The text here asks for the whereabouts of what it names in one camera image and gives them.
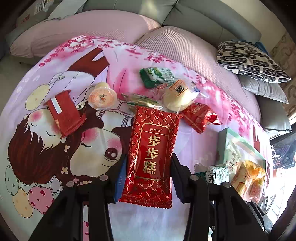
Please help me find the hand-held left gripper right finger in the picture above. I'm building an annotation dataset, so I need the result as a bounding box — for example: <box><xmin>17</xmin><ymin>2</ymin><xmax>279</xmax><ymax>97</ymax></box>
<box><xmin>171</xmin><ymin>153</ymin><xmax>260</xmax><ymax>241</ymax></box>

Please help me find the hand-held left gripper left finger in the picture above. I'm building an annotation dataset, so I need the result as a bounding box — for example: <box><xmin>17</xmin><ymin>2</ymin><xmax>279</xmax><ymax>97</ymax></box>
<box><xmin>29</xmin><ymin>154</ymin><xmax>127</xmax><ymax>241</ymax></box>

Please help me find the teal snack packet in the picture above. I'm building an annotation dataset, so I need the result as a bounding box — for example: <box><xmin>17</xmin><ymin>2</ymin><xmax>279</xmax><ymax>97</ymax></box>
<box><xmin>194</xmin><ymin>163</ymin><xmax>230</xmax><ymax>186</ymax></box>

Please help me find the red gold-patterned cake packet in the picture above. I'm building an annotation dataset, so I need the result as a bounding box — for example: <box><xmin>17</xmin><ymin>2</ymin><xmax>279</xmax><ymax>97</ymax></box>
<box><xmin>118</xmin><ymin>105</ymin><xmax>183</xmax><ymax>209</ymax></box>

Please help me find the orange translucent snack packet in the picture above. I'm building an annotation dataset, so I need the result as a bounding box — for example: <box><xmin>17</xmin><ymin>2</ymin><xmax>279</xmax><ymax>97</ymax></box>
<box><xmin>244</xmin><ymin>160</ymin><xmax>266</xmax><ymax>202</ymax></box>

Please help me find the white and green snack packet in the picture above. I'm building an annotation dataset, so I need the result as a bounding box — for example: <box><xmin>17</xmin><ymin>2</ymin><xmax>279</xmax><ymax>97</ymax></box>
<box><xmin>223</xmin><ymin>142</ymin><xmax>243</xmax><ymax>179</ymax></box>

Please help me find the white tray with green rim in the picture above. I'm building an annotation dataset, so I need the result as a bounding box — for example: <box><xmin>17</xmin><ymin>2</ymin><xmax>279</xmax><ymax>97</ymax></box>
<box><xmin>217</xmin><ymin>127</ymin><xmax>266</xmax><ymax>204</ymax></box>

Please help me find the round bun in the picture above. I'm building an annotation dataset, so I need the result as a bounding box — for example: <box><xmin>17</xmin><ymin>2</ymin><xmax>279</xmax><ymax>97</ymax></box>
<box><xmin>148</xmin><ymin>79</ymin><xmax>208</xmax><ymax>114</ymax></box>

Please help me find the green biscuit packet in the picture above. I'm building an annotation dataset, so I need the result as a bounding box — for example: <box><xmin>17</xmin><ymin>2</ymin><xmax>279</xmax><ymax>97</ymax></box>
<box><xmin>139</xmin><ymin>67</ymin><xmax>175</xmax><ymax>88</ymax></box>

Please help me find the red and white snack packet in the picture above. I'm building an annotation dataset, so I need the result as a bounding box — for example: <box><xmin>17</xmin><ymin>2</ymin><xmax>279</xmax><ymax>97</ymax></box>
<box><xmin>179</xmin><ymin>102</ymin><xmax>221</xmax><ymax>134</ymax></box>

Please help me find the dark low table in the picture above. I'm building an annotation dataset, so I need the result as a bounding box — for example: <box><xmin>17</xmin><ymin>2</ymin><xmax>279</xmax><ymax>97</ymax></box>
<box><xmin>269</xmin><ymin>136</ymin><xmax>296</xmax><ymax>169</ymax></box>

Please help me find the printed cartoon blanket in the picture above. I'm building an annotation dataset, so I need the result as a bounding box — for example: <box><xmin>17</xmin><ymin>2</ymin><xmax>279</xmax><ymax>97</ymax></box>
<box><xmin>0</xmin><ymin>35</ymin><xmax>273</xmax><ymax>241</ymax></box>

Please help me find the clear packet with green print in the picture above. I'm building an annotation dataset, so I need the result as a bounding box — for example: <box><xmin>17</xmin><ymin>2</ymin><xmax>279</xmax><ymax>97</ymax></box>
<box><xmin>121</xmin><ymin>92</ymin><xmax>162</xmax><ymax>109</ymax></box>

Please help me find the round orange jelly cup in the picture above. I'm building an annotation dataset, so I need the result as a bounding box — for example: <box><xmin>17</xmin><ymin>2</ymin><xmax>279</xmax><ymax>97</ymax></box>
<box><xmin>88</xmin><ymin>82</ymin><xmax>117</xmax><ymax>111</ymax></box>

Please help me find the red packet with white stripe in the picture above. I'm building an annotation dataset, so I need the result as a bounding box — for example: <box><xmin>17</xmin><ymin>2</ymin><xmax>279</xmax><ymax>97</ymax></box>
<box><xmin>43</xmin><ymin>90</ymin><xmax>86</xmax><ymax>139</ymax></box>

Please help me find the grey pillow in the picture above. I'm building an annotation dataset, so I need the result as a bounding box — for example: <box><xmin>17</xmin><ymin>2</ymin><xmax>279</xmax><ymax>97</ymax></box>
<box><xmin>238</xmin><ymin>75</ymin><xmax>289</xmax><ymax>104</ymax></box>

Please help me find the pink sofa seat cover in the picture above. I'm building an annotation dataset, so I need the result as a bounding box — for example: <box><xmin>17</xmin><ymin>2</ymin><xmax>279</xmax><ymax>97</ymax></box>
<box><xmin>135</xmin><ymin>25</ymin><xmax>262</xmax><ymax>123</ymax></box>
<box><xmin>10</xmin><ymin>10</ymin><xmax>162</xmax><ymax>58</ymax></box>

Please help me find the black and white patterned pillow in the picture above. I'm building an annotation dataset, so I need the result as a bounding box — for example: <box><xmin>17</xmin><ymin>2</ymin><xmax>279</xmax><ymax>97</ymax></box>
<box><xmin>216</xmin><ymin>40</ymin><xmax>291</xmax><ymax>82</ymax></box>

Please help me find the blue cloth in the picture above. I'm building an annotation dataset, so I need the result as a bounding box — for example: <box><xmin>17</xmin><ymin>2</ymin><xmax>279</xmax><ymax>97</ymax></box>
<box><xmin>253</xmin><ymin>41</ymin><xmax>266</xmax><ymax>52</ymax></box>

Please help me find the grey sofa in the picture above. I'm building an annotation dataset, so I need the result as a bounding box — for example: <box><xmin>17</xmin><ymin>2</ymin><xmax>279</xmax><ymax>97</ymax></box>
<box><xmin>0</xmin><ymin>0</ymin><xmax>293</xmax><ymax>139</ymax></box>

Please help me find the light blue pillow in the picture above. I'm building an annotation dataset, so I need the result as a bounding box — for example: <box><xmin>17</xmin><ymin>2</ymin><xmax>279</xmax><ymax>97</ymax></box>
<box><xmin>47</xmin><ymin>0</ymin><xmax>88</xmax><ymax>20</ymax></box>

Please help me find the white rack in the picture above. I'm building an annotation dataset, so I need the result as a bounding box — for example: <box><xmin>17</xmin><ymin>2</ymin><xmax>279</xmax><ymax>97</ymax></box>
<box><xmin>35</xmin><ymin>0</ymin><xmax>50</xmax><ymax>12</ymax></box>

